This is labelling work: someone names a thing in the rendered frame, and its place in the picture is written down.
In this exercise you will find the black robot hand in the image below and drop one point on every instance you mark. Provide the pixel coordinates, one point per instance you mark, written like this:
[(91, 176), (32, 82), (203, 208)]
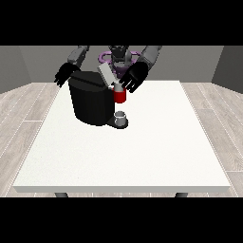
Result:
[(135, 76), (64, 73)]

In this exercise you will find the small grey coffee pod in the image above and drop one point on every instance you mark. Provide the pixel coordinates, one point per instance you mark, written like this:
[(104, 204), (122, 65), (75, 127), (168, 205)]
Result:
[(116, 84)]

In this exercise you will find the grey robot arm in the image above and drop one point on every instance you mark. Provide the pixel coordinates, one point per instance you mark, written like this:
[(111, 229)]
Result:
[(149, 55), (78, 56)]

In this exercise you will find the red pod holder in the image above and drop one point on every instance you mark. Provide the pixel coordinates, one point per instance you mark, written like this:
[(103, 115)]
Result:
[(119, 95)]

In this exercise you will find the pale grey machine lid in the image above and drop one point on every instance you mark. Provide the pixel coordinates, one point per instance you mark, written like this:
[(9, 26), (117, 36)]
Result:
[(106, 74)]

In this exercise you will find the black coffee machine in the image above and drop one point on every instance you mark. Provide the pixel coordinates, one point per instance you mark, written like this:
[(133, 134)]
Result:
[(91, 99)]

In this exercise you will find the grey robot trunk purple rings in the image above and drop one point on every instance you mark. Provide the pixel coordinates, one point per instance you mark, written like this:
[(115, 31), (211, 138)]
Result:
[(117, 57)]

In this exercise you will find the small grey cup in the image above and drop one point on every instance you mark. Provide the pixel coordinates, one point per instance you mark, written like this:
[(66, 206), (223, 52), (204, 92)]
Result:
[(120, 118)]

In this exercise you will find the dark table leg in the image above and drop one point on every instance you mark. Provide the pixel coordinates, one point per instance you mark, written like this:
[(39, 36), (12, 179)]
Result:
[(181, 195), (61, 195)]

